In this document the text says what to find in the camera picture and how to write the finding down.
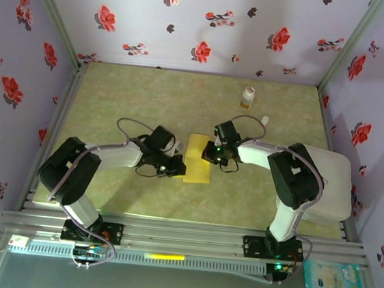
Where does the yellow paper sheet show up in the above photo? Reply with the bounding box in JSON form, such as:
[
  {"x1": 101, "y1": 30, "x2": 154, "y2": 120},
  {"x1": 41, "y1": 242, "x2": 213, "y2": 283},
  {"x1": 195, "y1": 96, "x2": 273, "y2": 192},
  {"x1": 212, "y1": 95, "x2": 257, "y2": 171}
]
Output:
[{"x1": 181, "y1": 133, "x2": 215, "y2": 187}]

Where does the large white pill bottle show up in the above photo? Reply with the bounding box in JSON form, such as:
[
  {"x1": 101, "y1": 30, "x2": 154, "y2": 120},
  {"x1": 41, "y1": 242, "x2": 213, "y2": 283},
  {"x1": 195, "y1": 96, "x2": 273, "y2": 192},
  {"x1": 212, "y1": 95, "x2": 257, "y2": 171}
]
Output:
[{"x1": 239, "y1": 86, "x2": 256, "y2": 110}]

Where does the yellow label strip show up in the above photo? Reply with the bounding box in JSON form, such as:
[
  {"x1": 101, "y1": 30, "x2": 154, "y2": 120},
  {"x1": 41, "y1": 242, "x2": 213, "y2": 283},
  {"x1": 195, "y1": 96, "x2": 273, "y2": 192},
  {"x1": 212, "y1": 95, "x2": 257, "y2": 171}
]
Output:
[{"x1": 144, "y1": 250, "x2": 187, "y2": 263}]

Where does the small white sticker label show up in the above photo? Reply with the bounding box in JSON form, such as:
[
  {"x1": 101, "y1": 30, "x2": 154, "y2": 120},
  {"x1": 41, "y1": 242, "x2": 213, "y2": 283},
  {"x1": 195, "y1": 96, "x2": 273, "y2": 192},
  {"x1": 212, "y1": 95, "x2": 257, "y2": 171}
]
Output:
[{"x1": 8, "y1": 233, "x2": 31, "y2": 250}]

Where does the blue wet wipes pack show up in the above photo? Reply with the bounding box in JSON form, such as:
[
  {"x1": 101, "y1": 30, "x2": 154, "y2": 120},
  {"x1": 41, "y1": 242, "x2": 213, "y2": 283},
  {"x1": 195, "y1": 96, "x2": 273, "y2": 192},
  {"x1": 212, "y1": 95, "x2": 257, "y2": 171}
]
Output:
[{"x1": 301, "y1": 258, "x2": 368, "y2": 288}]

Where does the thin black right gripper wire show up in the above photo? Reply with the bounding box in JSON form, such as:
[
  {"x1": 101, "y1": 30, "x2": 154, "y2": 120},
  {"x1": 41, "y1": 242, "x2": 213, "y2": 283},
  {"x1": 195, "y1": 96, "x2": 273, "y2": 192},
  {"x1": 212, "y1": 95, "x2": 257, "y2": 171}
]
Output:
[{"x1": 217, "y1": 155, "x2": 241, "y2": 176}]

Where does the thin black gripper wire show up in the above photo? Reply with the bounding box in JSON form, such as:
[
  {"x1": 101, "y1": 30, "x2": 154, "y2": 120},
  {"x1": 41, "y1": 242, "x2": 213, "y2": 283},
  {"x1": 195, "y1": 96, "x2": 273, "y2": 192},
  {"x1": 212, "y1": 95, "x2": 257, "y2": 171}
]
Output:
[
  {"x1": 135, "y1": 163, "x2": 163, "y2": 179},
  {"x1": 217, "y1": 155, "x2": 241, "y2": 176}
]

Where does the grey right arm cable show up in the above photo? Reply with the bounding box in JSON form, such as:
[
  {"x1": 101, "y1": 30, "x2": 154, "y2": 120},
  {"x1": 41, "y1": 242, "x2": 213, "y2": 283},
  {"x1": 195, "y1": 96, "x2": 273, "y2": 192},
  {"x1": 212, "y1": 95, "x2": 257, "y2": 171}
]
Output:
[{"x1": 214, "y1": 112, "x2": 332, "y2": 288}]

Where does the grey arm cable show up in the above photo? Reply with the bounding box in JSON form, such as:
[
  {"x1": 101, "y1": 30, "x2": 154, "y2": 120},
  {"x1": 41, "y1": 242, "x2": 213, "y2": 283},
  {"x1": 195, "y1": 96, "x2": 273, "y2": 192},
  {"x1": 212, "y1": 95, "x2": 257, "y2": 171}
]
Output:
[
  {"x1": 40, "y1": 110, "x2": 156, "y2": 275},
  {"x1": 214, "y1": 112, "x2": 332, "y2": 288}
]

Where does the thin black left gripper wire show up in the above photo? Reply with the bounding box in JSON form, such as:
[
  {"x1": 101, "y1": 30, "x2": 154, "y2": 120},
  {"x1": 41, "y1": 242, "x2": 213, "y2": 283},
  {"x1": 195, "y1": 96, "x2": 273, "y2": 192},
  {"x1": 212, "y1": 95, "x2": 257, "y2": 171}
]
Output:
[{"x1": 135, "y1": 163, "x2": 163, "y2": 179}]

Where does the grey left arm cable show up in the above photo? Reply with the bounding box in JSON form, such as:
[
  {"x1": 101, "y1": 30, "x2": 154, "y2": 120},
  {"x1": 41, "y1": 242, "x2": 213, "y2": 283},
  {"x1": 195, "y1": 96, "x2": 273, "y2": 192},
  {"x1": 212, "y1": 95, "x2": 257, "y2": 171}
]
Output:
[{"x1": 40, "y1": 110, "x2": 156, "y2": 275}]

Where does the long aluminium mounting rail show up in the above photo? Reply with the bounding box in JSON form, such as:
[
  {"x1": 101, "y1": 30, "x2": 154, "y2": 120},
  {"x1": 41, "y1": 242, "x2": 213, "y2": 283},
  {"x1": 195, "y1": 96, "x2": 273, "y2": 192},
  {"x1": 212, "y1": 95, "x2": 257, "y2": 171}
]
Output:
[{"x1": 0, "y1": 201, "x2": 374, "y2": 273}]

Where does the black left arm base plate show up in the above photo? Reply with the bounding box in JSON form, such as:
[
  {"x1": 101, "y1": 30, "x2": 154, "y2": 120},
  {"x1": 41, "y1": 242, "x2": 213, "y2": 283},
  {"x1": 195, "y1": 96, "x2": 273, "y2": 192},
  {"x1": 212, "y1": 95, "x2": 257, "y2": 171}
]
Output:
[{"x1": 60, "y1": 217, "x2": 125, "y2": 247}]

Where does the grey slotted cable duct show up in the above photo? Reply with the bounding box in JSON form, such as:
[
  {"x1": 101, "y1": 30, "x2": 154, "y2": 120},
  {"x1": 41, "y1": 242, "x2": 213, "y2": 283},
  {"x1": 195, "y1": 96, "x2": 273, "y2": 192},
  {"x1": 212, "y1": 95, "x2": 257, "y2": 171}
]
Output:
[{"x1": 10, "y1": 237, "x2": 268, "y2": 280}]

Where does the aluminium table side rail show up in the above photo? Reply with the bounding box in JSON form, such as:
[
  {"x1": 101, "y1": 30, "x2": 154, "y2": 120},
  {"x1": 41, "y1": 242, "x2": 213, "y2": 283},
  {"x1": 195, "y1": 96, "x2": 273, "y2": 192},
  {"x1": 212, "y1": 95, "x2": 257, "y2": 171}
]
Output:
[
  {"x1": 16, "y1": 60, "x2": 87, "y2": 217},
  {"x1": 302, "y1": 87, "x2": 379, "y2": 244}
]

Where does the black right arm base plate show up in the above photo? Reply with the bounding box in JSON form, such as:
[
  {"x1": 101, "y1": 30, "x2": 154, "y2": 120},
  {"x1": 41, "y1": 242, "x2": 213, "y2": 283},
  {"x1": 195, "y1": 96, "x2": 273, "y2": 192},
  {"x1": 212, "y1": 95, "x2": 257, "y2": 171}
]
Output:
[{"x1": 241, "y1": 234, "x2": 306, "y2": 265}]

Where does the small wired circuit board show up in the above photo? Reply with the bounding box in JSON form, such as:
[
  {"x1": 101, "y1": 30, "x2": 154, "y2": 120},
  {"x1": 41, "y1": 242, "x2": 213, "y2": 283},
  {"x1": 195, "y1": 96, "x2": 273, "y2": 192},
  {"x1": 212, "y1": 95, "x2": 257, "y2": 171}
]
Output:
[
  {"x1": 72, "y1": 242, "x2": 110, "y2": 260},
  {"x1": 266, "y1": 261, "x2": 295, "y2": 276}
]

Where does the aluminium corner post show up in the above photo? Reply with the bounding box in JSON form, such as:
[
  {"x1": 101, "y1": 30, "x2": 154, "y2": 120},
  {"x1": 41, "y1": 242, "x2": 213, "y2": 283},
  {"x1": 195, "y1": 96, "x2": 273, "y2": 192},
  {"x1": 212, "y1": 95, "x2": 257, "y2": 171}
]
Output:
[
  {"x1": 13, "y1": 0, "x2": 93, "y2": 71},
  {"x1": 316, "y1": 0, "x2": 384, "y2": 99}
]

